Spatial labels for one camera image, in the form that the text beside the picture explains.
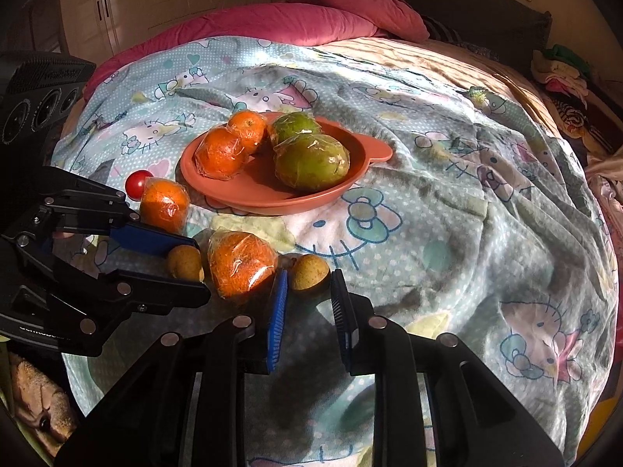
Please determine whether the small green citrus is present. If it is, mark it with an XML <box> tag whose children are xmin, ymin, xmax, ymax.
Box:
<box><xmin>269</xmin><ymin>112</ymin><xmax>323</xmax><ymax>147</ymax></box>

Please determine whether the brown plush toy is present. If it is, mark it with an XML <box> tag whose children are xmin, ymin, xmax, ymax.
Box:
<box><xmin>7</xmin><ymin>350</ymin><xmax>81</xmax><ymax>448</ymax></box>

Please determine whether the dark headboard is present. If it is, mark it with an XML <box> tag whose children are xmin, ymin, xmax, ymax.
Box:
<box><xmin>306</xmin><ymin>0</ymin><xmax>553</xmax><ymax>64</ymax></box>

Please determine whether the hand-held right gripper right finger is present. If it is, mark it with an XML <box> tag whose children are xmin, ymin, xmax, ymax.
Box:
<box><xmin>330</xmin><ymin>269</ymin><xmax>565</xmax><ymax>467</ymax></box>

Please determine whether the plastic-wrapped orange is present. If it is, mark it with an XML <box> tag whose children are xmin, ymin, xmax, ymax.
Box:
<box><xmin>208</xmin><ymin>231</ymin><xmax>279</xmax><ymax>300</ymax></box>
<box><xmin>228</xmin><ymin>111</ymin><xmax>268</xmax><ymax>155</ymax></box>
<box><xmin>195</xmin><ymin>126</ymin><xmax>245</xmax><ymax>181</ymax></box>
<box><xmin>139</xmin><ymin>179</ymin><xmax>192</xmax><ymax>234</ymax></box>

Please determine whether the pink quilt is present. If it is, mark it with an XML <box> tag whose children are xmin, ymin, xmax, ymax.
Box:
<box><xmin>83</xmin><ymin>0</ymin><xmax>431</xmax><ymax>100</ymax></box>

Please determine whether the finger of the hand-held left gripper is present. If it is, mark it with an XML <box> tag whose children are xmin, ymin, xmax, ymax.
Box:
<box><xmin>29</xmin><ymin>168</ymin><xmax>198</xmax><ymax>256</ymax></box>
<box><xmin>51</xmin><ymin>270</ymin><xmax>212</xmax><ymax>342</ymax></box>

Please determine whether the dark striped pillow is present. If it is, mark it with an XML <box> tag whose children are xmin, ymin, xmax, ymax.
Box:
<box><xmin>421</xmin><ymin>14</ymin><xmax>463</xmax><ymax>44</ymax></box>

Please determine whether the cartoon cat printed blanket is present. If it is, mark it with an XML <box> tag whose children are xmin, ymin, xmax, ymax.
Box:
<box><xmin>51</xmin><ymin>36</ymin><xmax>619</xmax><ymax>467</ymax></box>

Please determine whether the large green citrus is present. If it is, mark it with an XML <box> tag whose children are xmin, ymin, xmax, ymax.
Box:
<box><xmin>273</xmin><ymin>133</ymin><xmax>350</xmax><ymax>191</ymax></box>

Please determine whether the brown longan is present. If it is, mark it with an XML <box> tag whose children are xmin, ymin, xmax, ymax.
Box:
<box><xmin>292</xmin><ymin>254</ymin><xmax>331</xmax><ymax>293</ymax></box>
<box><xmin>167</xmin><ymin>246</ymin><xmax>205</xmax><ymax>282</ymax></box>

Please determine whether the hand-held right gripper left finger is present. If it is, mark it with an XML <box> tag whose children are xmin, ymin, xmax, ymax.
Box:
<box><xmin>53</xmin><ymin>269</ymin><xmax>290</xmax><ymax>467</ymax></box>

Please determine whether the beige striped bedsheet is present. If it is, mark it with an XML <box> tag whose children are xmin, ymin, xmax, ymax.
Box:
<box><xmin>316</xmin><ymin>34</ymin><xmax>565</xmax><ymax>142</ymax></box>

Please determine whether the orange plastic plate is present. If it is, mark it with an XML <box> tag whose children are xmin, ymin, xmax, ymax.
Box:
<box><xmin>180</xmin><ymin>112</ymin><xmax>394</xmax><ymax>216</ymax></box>

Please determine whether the red cherry tomato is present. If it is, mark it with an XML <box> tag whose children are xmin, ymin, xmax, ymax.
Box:
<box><xmin>125</xmin><ymin>170</ymin><xmax>154</xmax><ymax>200</ymax></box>

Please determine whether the light pink cloth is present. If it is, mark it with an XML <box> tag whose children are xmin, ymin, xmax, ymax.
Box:
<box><xmin>586</xmin><ymin>156</ymin><xmax>623</xmax><ymax>215</ymax></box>

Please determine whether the pile of folded clothes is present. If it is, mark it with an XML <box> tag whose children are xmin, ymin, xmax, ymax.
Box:
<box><xmin>530</xmin><ymin>44</ymin><xmax>623</xmax><ymax>156</ymax></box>

